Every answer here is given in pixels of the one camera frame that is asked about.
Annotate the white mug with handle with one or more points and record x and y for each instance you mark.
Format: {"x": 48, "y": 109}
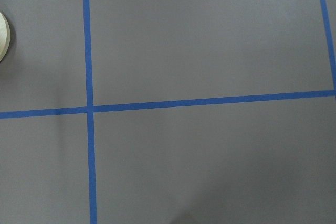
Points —
{"x": 5, "y": 36}

